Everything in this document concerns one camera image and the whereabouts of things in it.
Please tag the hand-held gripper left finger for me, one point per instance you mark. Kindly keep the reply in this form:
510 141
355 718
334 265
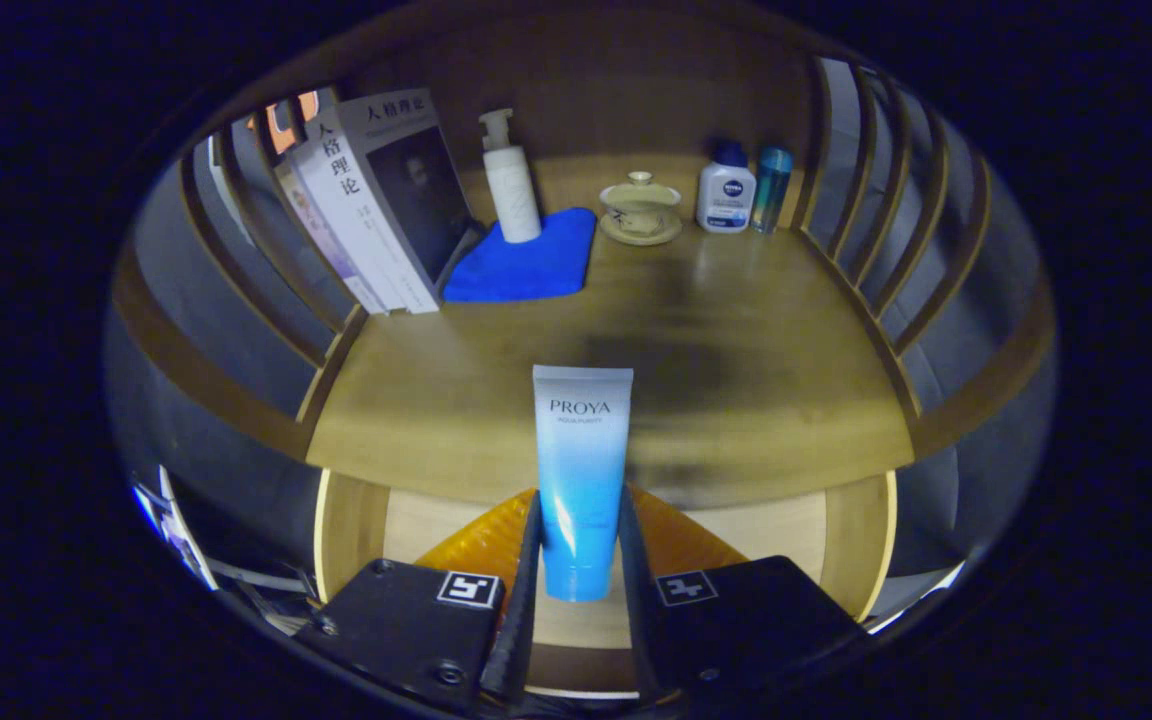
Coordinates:
521 640

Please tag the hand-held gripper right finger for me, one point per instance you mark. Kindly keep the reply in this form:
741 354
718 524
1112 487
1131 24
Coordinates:
641 640

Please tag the blue white cosmetic tube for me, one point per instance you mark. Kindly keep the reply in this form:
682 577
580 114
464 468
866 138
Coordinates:
581 470

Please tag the wooden countertop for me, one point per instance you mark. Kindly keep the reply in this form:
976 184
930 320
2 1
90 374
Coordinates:
736 400

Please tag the wooden cabinet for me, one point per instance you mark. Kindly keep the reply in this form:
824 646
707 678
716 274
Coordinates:
636 90

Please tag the blue folded cloth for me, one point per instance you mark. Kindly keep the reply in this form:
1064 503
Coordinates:
526 270

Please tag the purple spine book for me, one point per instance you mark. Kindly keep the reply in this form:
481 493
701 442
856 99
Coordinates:
336 255

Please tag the beige lidded teacup with saucer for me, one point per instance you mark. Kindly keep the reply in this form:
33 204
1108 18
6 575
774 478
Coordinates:
641 210

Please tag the white pump bottle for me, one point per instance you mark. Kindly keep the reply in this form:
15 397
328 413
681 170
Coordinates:
514 200

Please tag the white lotion bottle blue cap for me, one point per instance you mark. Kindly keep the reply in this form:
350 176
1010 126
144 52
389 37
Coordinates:
726 195

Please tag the white spine dark cover book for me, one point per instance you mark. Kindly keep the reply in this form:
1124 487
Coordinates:
416 190

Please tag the teal slim bottle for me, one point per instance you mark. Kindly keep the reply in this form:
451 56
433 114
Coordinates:
771 190

